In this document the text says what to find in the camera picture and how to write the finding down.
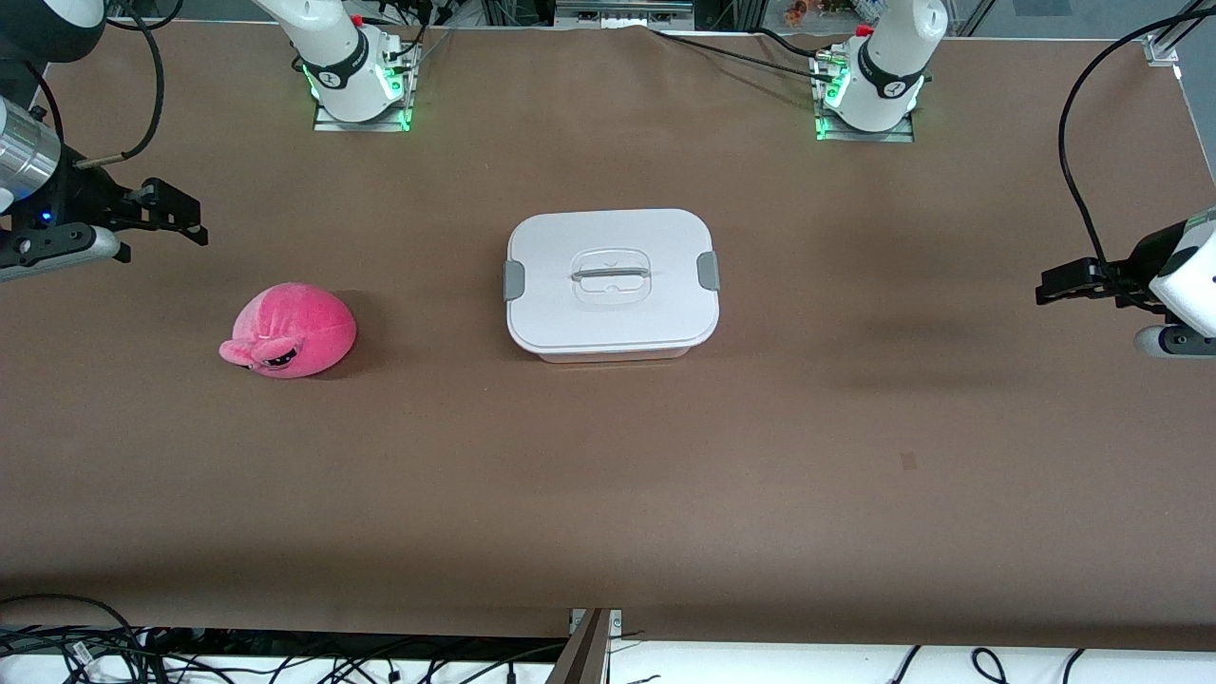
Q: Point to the pink plush toy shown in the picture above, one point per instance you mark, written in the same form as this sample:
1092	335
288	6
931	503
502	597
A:
304	328

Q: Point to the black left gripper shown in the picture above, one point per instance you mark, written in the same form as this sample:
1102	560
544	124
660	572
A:
1137	267

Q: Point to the aluminium frame profile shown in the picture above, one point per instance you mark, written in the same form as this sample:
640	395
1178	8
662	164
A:
1164	43

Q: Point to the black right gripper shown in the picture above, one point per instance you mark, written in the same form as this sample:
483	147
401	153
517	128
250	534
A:
87	201

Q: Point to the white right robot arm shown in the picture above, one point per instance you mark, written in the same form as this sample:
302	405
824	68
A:
332	47

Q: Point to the white box lid grey clips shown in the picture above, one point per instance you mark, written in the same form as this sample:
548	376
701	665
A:
646	323

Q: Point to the translucent plastic box base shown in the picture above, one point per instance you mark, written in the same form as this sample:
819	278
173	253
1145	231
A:
608	355

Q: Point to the brown paper table cover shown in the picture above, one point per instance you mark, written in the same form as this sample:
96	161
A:
608	494

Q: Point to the aluminium frame bar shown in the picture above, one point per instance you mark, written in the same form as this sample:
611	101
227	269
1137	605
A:
622	9

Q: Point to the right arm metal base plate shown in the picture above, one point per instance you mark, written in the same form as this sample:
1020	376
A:
361	125

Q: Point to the silver metal bracket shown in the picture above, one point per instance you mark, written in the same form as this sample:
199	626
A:
616	622

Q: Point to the orange toy figure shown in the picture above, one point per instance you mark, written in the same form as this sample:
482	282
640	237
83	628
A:
803	9

